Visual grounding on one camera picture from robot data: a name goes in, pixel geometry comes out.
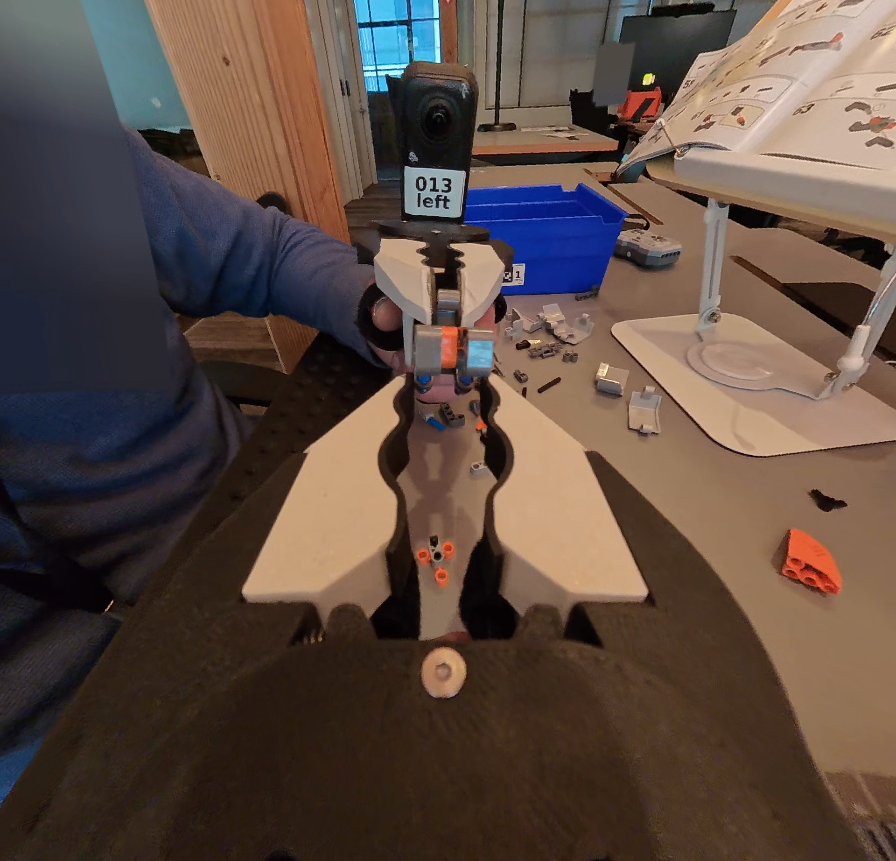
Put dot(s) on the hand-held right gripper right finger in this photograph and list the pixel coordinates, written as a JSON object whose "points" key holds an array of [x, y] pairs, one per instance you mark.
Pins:
{"points": [[560, 524]]}

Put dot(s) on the grey orange brick claw assembly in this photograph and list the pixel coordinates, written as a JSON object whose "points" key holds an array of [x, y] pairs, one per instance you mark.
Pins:
{"points": [[426, 349]]}

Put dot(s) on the orange wedge brick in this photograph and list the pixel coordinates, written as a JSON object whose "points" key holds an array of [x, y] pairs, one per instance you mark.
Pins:
{"points": [[804, 559]]}

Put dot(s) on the wooden office table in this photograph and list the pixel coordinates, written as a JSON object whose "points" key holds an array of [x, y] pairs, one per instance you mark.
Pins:
{"points": [[546, 143]]}

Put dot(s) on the small black brick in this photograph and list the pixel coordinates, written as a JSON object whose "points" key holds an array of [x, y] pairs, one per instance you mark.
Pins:
{"points": [[826, 502]]}

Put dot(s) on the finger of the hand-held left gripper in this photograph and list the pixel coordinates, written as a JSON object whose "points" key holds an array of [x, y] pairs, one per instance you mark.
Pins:
{"points": [[398, 279], [483, 279]]}

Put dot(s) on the pile of light grey panels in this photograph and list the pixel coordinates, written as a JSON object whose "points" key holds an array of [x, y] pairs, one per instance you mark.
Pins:
{"points": [[553, 318]]}

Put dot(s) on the wooden column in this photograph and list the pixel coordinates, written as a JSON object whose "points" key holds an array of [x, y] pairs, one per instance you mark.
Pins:
{"points": [[231, 104]]}

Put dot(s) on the grey toy battery hub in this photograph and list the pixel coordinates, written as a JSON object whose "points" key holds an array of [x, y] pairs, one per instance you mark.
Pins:
{"points": [[648, 250]]}

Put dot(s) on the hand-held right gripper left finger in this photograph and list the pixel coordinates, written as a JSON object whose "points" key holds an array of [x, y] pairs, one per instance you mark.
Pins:
{"points": [[321, 524]]}

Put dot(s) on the black floor stand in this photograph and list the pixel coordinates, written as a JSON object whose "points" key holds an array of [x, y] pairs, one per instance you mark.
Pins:
{"points": [[498, 48]]}

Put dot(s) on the person's left hand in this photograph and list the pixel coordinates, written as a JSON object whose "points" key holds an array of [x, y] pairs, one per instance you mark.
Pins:
{"points": [[385, 314]]}

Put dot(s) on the blue plastic bin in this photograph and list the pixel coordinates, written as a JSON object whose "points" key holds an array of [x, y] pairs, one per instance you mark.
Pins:
{"points": [[560, 244]]}

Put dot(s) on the blue pin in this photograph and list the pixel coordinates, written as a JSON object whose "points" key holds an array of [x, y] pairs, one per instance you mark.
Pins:
{"points": [[432, 421]]}

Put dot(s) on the white book stand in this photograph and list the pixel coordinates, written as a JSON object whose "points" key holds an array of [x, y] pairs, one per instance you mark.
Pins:
{"points": [[734, 413]]}

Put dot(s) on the light grey box panel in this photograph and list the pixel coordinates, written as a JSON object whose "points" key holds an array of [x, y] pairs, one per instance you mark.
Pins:
{"points": [[611, 381]]}

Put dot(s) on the black angled connector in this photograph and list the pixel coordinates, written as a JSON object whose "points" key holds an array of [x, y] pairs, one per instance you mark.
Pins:
{"points": [[588, 293]]}

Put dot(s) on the person's left forearm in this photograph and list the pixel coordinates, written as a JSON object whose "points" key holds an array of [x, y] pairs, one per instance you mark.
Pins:
{"points": [[245, 258]]}

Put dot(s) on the instruction booklet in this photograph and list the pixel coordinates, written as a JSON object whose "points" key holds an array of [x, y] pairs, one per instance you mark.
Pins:
{"points": [[791, 69]]}

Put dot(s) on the light grey curved panel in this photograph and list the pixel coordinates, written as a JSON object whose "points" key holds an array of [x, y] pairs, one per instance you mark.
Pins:
{"points": [[644, 413]]}

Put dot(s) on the orange pin connector cluster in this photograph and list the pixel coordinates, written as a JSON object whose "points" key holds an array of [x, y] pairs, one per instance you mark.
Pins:
{"points": [[441, 576]]}

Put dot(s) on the black monitor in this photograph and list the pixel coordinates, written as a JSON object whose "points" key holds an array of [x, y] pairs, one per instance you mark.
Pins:
{"points": [[679, 48]]}

